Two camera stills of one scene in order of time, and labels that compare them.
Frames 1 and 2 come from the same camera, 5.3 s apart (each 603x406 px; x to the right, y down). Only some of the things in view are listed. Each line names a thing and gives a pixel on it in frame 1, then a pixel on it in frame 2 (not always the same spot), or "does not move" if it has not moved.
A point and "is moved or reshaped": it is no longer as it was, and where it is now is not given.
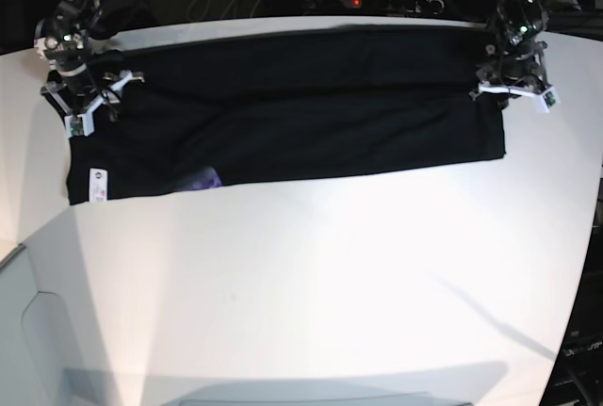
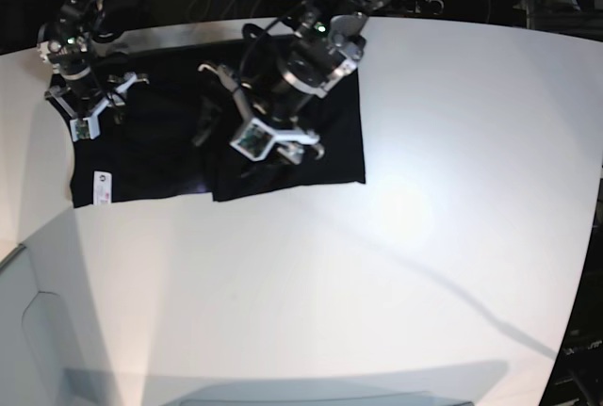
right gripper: [513, 65] → [289, 141]
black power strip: [392, 3] does not move
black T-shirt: [226, 108] is moved or reshaped
